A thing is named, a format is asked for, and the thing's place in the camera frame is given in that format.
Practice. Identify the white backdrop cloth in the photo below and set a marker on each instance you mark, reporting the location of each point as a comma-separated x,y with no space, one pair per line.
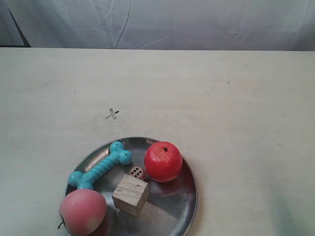
159,24

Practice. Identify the pink toy peach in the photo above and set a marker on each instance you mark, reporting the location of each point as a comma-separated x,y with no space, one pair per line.
82,211

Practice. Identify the red toy apple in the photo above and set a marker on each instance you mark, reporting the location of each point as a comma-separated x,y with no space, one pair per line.
163,161

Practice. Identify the large round metal plate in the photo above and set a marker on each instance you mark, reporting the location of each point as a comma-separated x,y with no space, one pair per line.
170,207

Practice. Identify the small wooden die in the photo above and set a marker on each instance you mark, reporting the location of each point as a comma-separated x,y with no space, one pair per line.
139,173

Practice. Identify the light wooden block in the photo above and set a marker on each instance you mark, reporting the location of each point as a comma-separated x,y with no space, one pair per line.
130,195

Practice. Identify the teal rubber bone toy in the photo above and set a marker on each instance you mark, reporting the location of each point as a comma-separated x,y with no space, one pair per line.
118,155

